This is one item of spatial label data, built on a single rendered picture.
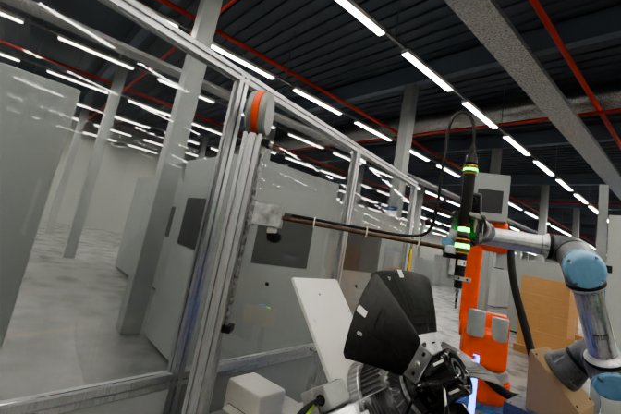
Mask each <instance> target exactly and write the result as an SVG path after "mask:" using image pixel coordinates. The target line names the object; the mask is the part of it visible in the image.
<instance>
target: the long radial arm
mask: <svg viewBox="0 0 621 414"><path fill-rule="evenodd" d="M329 414H400V413H399V411H398V408H397V407H396V403H395V401H394V399H393V397H392V395H391V393H390V390H389V388H388V387H387V386H386V387H384V388H382V389H380V390H378V391H376V392H374V393H372V394H369V395H367V396H364V397H363V398H361V399H359V400H357V401H354V402H352V403H350V404H348V405H346V406H344V407H342V408H339V409H337V410H335V411H333V412H331V413H329Z"/></svg>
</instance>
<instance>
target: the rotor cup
mask: <svg viewBox="0 0 621 414"><path fill-rule="evenodd" d="M441 359H443V360H444V362H442V363H440V364H438V365H436V366H433V364H434V363H435V362H437V361H439V360H441ZM456 367H458V368H459V369H460V372H461V374H460V375H459V374H458V373H457V370H456ZM405 380H406V384H407V387H408V390H409V392H410V394H411V396H412V398H413V400H414V401H415V403H416V404H417V406H418V407H419V408H420V410H421V411H422V412H423V413H424V414H434V412H433V404H436V402H437V399H438V396H439V393H440V390H441V387H442V385H443V386H444V388H445V392H446V400H447V404H448V405H449V404H452V403H454V402H456V401H458V400H460V399H463V398H465V397H467V396H471V395H472V394H473V384H472V381H471V378H470V376H469V372H468V370H467V368H466V367H465V365H464V363H463V362H462V360H461V359H460V357H459V356H458V355H457V354H456V353H455V352H454V351H453V350H452V349H450V348H444V349H442V350H440V351H438V352H436V353H434V354H432V358H431V359H430V361H429V363H428V365H427V367H426V369H425V371H424V372H423V374H422V376H421V377H420V380H419V381H418V382H417V383H416V384H414V383H413V382H412V381H410V380H409V378H408V377H406V376H405ZM456 389H459V390H460V391H458V392H456V393H453V394H452V395H449V394H448V393H449V392H451V391H453V390H456Z"/></svg>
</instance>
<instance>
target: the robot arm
mask: <svg viewBox="0 0 621 414"><path fill-rule="evenodd" d="M481 205H482V194H481V193H475V192H474V193H473V203H472V211H471V212H469V217H470V218H471V219H470V229H469V240H470V245H469V247H470V248H472V247H474V246H476V245H479V244H482V245H487V246H492V247H497V248H503V249H509V250H518V251H524V252H529V253H534V254H540V255H542V256H543V257H544V258H545V259H551V260H554V261H556V262H558V263H559V264H560V266H561V269H562V273H563V277H564V279H565V283H566V287H567V288H568V289H570V290H572V292H573V296H574V300H575V303H576V307H577V311H578V316H579V320H580V324H581V328H582V332H583V335H584V337H582V338H581V339H580V340H578V341H577V342H575V343H573V344H571V345H570V346H568V347H566V348H563V349H557V350H553V351H548V352H547V353H545V354H544V358H545V361H546V363H547V364H548V366H549V368H550V369H551V371H552V372H553V373H554V375H555V376H556V377H557V378H558V380H559V381H560V382H561V383H562V384H563V385H564V386H565V387H567V388H568V389H569V390H571V391H573V392H576V391H578V390H579V389H580V388H581V387H582V385H583V384H585V382H586V381H587V380H588V379H589V378H590V380H591V385H592V387H593V388H594V389H595V391H596V392H597V393H598V394H599V395H600V396H603V397H604V398H607V399H610V400H614V401H621V351H620V350H619V349H618V348H617V347H616V342H615V336H614V332H613V328H612V325H611V321H610V317H609V313H608V309H607V306H606V301H605V297H604V293H603V290H604V289H606V288H607V282H606V278H607V268H606V265H605V263H604V261H603V259H602V258H601V257H600V256H599V255H598V254H596V252H595V251H594V250H593V249H592V248H591V246H590V245H589V244H588V243H586V242H585V241H582V240H580V239H578V238H574V237H566V236H559V235H553V234H546V235H544V236H542V235H535V234H530V233H523V232H518V231H512V230H505V229H500V228H494V227H493V225H492V224H491V223H489V222H487V221H486V216H484V215H482V214H481ZM458 213H459V212H458V211H453V212H451V216H452V224H451V225H450V227H449V235H448V236H445V237H443V238H442V239H441V243H442V245H451V246H455V241H456V238H457V232H458V229H457V221H458Z"/></svg>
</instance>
